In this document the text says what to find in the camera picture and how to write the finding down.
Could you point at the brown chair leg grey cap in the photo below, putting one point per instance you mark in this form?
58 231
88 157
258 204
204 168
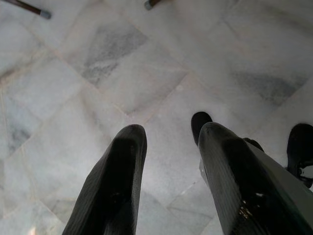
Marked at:
36 9
150 3

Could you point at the robot black right foot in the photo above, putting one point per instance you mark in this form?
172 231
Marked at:
299 144

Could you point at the robot black left foot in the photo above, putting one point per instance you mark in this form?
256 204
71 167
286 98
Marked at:
199 121

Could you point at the robot black foot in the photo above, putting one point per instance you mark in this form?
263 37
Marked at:
299 144
199 121

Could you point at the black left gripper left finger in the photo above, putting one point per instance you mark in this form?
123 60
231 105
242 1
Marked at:
115 176

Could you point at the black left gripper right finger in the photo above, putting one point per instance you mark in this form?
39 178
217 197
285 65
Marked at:
227 171

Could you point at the robot grey left leg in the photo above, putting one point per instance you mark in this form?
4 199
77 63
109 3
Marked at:
281 176

